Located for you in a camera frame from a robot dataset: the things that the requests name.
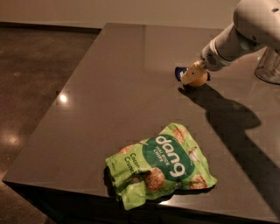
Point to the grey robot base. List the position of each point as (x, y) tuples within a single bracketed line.
[(268, 68)]

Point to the green dang chips bag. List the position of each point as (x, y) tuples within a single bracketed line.
[(159, 166)]

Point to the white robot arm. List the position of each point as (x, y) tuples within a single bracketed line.
[(256, 24)]

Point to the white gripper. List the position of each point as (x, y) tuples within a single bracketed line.
[(210, 59)]

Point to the orange fruit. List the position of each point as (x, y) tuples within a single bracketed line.
[(197, 79)]

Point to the blue rxbar blueberry wrapper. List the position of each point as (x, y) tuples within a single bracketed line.
[(182, 73)]

